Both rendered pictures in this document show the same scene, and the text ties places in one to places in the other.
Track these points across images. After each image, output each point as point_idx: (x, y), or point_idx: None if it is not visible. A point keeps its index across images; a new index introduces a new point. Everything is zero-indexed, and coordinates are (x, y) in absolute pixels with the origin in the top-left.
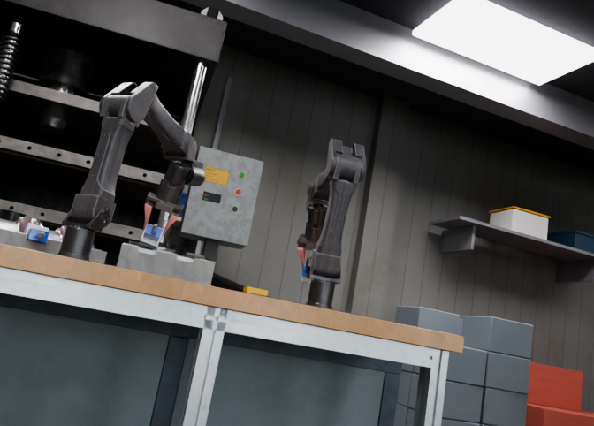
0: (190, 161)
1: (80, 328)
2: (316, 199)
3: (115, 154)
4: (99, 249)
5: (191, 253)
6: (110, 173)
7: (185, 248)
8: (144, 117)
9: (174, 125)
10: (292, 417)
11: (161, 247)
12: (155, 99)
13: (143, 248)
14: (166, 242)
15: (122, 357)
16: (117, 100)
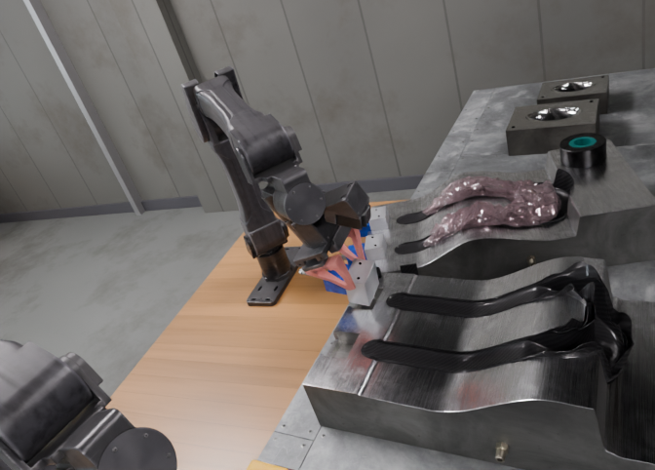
0: (260, 181)
1: None
2: (78, 417)
3: (228, 178)
4: (405, 265)
5: (545, 369)
6: (237, 200)
7: (581, 350)
8: (202, 135)
9: (225, 127)
10: None
11: (541, 311)
12: (199, 100)
13: (526, 293)
14: (585, 306)
15: None
16: None
